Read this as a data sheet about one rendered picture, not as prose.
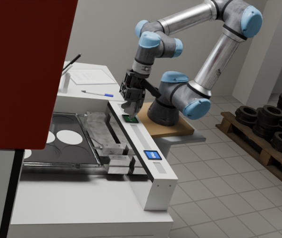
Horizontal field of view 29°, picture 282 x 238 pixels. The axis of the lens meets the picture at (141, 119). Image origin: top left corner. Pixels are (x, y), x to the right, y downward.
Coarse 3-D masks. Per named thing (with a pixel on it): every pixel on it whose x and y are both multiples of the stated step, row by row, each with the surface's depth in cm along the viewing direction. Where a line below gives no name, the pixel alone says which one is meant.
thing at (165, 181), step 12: (120, 108) 230; (120, 120) 220; (132, 132) 214; (144, 132) 217; (144, 144) 209; (144, 156) 200; (156, 168) 195; (168, 168) 198; (156, 180) 190; (168, 180) 192; (156, 192) 193; (168, 192) 195; (156, 204) 196; (168, 204) 198
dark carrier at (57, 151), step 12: (60, 120) 220; (72, 120) 222; (48, 144) 202; (60, 144) 204; (72, 144) 206; (84, 144) 208; (36, 156) 193; (48, 156) 195; (60, 156) 197; (72, 156) 199; (84, 156) 201
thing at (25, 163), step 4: (24, 164) 187; (28, 164) 187; (32, 164) 188; (36, 164) 189; (40, 164) 189; (44, 164) 190; (48, 164) 190; (52, 164) 191; (56, 164) 191; (60, 164) 192; (64, 164) 193; (68, 164) 193; (72, 164) 194; (76, 164) 195; (80, 164) 195; (84, 164) 196; (88, 164) 196; (92, 164) 197; (96, 164) 198; (100, 164) 199
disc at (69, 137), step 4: (60, 132) 211; (64, 132) 212; (68, 132) 213; (72, 132) 214; (60, 136) 209; (64, 136) 209; (68, 136) 210; (72, 136) 211; (76, 136) 212; (80, 136) 213; (60, 140) 206; (64, 140) 207; (68, 140) 208; (72, 140) 209; (76, 140) 209; (80, 140) 210
